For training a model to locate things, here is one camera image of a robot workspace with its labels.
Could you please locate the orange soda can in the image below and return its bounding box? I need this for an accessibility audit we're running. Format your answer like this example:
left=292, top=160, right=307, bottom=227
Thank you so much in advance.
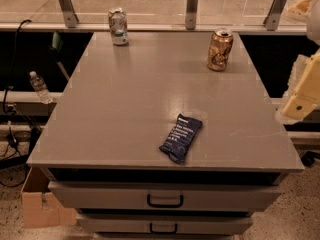
left=207, top=28, right=234, bottom=71

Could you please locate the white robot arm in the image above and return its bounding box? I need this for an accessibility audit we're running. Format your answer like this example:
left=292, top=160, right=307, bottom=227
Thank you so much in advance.
left=275, top=0, right=320, bottom=125

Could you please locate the white green soda can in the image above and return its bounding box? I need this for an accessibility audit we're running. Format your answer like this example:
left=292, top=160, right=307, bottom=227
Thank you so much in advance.
left=108, top=8, right=128, bottom=45

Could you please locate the dark blue snack packet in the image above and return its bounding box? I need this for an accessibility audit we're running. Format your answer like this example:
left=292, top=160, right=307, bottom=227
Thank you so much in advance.
left=159, top=114, right=203, bottom=164

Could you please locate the grey lower drawer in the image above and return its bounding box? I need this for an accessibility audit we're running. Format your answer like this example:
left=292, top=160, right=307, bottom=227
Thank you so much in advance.
left=77, top=214, right=253, bottom=235

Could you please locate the grey drawer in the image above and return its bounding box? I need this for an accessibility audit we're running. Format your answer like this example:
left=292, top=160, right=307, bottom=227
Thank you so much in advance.
left=49, top=181, right=281, bottom=212
left=77, top=214, right=253, bottom=235

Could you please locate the grey upper drawer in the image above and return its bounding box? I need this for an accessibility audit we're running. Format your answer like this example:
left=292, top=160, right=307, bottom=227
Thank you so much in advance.
left=49, top=181, right=281, bottom=212

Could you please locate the clear plastic water bottle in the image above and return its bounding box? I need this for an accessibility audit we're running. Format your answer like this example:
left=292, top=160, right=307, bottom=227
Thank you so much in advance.
left=29, top=71, right=53, bottom=104

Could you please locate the brown cardboard box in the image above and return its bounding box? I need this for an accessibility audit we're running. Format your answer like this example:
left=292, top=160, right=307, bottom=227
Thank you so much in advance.
left=21, top=168, right=76, bottom=229

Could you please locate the middle metal rail bracket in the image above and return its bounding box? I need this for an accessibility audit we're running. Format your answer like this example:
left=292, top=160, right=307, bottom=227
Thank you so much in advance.
left=185, top=0, right=198, bottom=30

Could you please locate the black upper drawer handle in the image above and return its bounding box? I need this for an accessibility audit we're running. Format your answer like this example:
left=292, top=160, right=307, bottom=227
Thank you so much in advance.
left=146, top=194, right=184, bottom=209

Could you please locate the black drawer handle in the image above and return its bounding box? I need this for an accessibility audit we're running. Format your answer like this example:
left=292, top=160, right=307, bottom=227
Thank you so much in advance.
left=146, top=194, right=184, bottom=209
left=149, top=223, right=178, bottom=234

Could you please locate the black lower drawer handle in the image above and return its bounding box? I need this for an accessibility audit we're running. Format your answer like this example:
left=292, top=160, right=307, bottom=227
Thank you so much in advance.
left=149, top=223, right=178, bottom=234

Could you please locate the left metal rail bracket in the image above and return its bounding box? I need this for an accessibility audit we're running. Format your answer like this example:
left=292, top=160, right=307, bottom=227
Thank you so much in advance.
left=58, top=0, right=79, bottom=28

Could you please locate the green handled tool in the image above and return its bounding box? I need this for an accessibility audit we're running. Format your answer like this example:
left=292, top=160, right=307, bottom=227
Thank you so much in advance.
left=49, top=31, right=70, bottom=80

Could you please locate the black cable on left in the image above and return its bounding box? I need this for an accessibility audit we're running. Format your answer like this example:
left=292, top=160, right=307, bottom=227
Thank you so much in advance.
left=1, top=18, right=33, bottom=116

